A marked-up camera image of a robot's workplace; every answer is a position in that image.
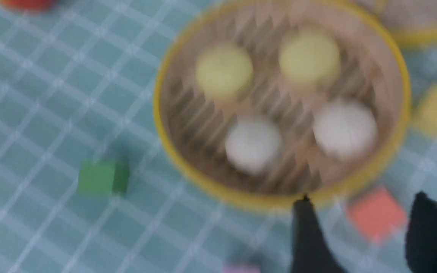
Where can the green checkered tablecloth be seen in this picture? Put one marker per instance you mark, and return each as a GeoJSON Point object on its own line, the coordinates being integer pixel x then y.
{"type": "Point", "coordinates": [75, 86]}

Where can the bamboo steamer tray yellow rim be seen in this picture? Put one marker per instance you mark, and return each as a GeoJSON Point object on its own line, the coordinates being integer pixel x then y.
{"type": "Point", "coordinates": [192, 126]}

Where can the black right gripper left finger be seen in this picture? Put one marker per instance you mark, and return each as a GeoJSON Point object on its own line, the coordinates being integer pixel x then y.
{"type": "Point", "coordinates": [310, 251]}

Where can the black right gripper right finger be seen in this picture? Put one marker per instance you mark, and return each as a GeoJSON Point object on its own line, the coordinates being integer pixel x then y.
{"type": "Point", "coordinates": [421, 235]}

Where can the white bun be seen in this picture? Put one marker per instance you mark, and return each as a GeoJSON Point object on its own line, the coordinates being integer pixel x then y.
{"type": "Point", "coordinates": [345, 129]}
{"type": "Point", "coordinates": [253, 144]}

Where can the red pomegranate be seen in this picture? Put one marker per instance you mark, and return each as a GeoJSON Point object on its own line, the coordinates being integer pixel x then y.
{"type": "Point", "coordinates": [28, 5]}

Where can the orange cube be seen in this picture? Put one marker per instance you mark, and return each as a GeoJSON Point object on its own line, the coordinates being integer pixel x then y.
{"type": "Point", "coordinates": [376, 215]}

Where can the pink cube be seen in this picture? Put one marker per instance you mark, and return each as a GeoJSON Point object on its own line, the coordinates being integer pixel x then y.
{"type": "Point", "coordinates": [241, 268]}

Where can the woven bamboo steamer lid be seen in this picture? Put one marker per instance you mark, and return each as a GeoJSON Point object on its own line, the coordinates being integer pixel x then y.
{"type": "Point", "coordinates": [413, 23]}

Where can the green cube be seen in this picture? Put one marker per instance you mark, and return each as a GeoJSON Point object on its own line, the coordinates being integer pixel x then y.
{"type": "Point", "coordinates": [103, 178]}

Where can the yellow bun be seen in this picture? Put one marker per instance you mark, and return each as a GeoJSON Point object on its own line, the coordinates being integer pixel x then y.
{"type": "Point", "coordinates": [309, 57]}
{"type": "Point", "coordinates": [224, 71]}

